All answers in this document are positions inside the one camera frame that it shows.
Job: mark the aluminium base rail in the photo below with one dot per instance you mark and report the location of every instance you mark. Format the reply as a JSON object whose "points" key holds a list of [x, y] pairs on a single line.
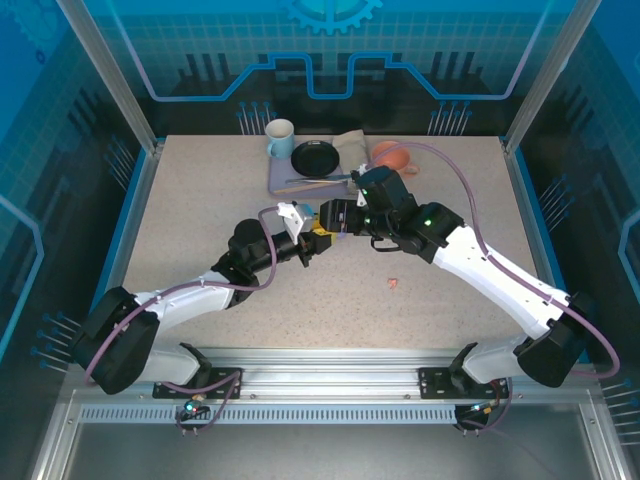
{"points": [[325, 370]]}

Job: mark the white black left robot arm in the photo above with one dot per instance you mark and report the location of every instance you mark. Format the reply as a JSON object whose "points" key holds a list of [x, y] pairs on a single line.
{"points": [[200, 300]]}

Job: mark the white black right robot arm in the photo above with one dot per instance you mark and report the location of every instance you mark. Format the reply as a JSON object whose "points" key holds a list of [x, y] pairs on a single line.
{"points": [[490, 270]]}

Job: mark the pink earbud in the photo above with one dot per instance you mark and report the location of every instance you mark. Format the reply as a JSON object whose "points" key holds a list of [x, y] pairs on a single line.
{"points": [[393, 283]]}

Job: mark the black round plate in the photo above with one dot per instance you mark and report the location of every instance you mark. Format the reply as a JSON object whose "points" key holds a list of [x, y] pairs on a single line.
{"points": [[315, 157]]}

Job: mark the aluminium frame post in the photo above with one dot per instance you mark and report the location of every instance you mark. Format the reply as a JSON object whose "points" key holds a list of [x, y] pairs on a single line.
{"points": [[115, 75], [545, 75]]}

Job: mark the beige folded cloth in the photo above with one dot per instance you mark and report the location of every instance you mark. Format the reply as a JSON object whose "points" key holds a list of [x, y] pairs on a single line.
{"points": [[350, 145]]}

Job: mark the orange cup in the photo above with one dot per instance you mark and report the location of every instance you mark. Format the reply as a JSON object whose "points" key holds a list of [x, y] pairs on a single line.
{"points": [[387, 157]]}

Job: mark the metal knife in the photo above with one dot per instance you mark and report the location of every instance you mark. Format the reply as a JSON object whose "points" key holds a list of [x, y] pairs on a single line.
{"points": [[320, 179]]}

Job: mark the small connector with green light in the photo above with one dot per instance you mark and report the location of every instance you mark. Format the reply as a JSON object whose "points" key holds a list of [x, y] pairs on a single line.
{"points": [[194, 405], [482, 410]]}

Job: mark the light blue mug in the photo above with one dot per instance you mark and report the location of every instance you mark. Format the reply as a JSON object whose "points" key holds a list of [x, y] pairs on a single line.
{"points": [[280, 145]]}

